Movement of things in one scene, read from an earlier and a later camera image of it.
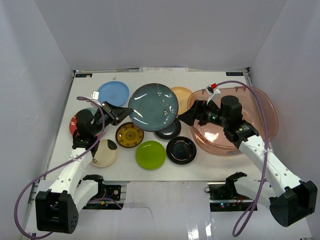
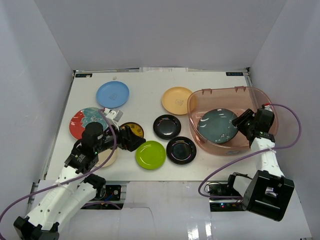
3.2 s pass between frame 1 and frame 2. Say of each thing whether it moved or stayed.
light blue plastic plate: stayed
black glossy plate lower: stayed
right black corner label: stayed
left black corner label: stayed
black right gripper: moved
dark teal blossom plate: moved
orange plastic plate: stayed
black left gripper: moved
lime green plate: stayed
